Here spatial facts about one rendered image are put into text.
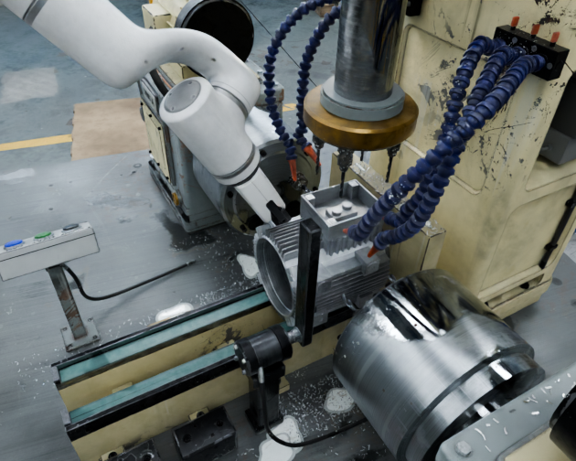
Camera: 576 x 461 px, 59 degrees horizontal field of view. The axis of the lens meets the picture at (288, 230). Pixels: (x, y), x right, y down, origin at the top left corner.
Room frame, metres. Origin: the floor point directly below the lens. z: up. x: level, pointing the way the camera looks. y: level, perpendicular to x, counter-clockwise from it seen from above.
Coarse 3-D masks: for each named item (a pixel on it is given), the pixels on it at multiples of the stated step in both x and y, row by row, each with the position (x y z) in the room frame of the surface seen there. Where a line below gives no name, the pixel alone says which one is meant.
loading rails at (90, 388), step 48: (144, 336) 0.59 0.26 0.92; (192, 336) 0.61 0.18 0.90; (240, 336) 0.66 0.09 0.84; (336, 336) 0.65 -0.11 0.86; (96, 384) 0.51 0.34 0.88; (144, 384) 0.49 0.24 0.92; (192, 384) 0.49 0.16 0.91; (240, 384) 0.54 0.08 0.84; (288, 384) 0.56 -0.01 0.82; (96, 432) 0.41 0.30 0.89; (144, 432) 0.45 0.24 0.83
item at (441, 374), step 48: (384, 288) 0.51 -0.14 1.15; (432, 288) 0.50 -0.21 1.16; (384, 336) 0.44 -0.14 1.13; (432, 336) 0.42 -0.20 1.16; (480, 336) 0.42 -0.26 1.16; (384, 384) 0.39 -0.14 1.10; (432, 384) 0.36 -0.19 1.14; (480, 384) 0.36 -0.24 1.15; (528, 384) 0.40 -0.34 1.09; (384, 432) 0.35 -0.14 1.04; (432, 432) 0.32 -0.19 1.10
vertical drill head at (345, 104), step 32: (352, 0) 0.71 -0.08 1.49; (384, 0) 0.69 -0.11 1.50; (352, 32) 0.70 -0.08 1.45; (384, 32) 0.69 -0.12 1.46; (352, 64) 0.70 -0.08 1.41; (384, 64) 0.70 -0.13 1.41; (320, 96) 0.73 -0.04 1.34; (352, 96) 0.70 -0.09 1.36; (384, 96) 0.70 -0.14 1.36; (320, 128) 0.67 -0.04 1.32; (352, 128) 0.65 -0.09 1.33; (384, 128) 0.66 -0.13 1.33; (352, 160) 0.68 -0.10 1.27
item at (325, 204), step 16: (320, 192) 0.76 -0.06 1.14; (336, 192) 0.78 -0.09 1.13; (352, 192) 0.78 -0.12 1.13; (368, 192) 0.76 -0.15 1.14; (304, 208) 0.73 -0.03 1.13; (320, 208) 0.75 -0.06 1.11; (336, 208) 0.72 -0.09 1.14; (352, 208) 0.73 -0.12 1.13; (368, 208) 0.75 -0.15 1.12; (320, 224) 0.68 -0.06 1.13; (336, 224) 0.66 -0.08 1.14; (352, 224) 0.68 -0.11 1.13; (336, 240) 0.67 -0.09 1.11; (352, 240) 0.68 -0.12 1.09; (368, 240) 0.70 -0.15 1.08
